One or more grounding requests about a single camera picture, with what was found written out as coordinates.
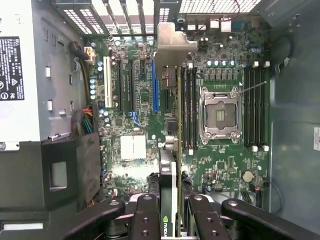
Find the round coin battery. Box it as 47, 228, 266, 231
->
241, 170, 254, 182

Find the green motherboard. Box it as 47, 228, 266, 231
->
84, 34, 272, 201

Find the silver chipset heatsink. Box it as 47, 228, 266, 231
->
119, 134, 147, 161

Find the black plastic fan shroud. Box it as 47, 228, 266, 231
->
0, 132, 103, 226

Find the metal CPU socket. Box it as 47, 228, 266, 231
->
198, 86, 244, 146

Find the blue expansion slot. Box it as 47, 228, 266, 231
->
151, 58, 160, 114

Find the black expansion slot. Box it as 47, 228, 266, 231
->
128, 59, 136, 113
115, 59, 125, 113

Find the socket locking lever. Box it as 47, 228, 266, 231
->
238, 80, 268, 96

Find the white expansion slot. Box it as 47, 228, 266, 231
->
103, 56, 113, 109

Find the open black PC case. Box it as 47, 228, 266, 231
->
0, 0, 320, 240

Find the grey power supply with label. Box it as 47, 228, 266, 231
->
0, 0, 87, 152

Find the thin grey wire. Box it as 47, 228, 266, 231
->
264, 180, 284, 214

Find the coloured power wire bundle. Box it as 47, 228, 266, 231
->
70, 105, 95, 136

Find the black sleeved power cable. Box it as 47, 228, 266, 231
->
69, 41, 98, 102

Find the thin red wire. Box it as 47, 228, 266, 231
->
191, 0, 249, 34

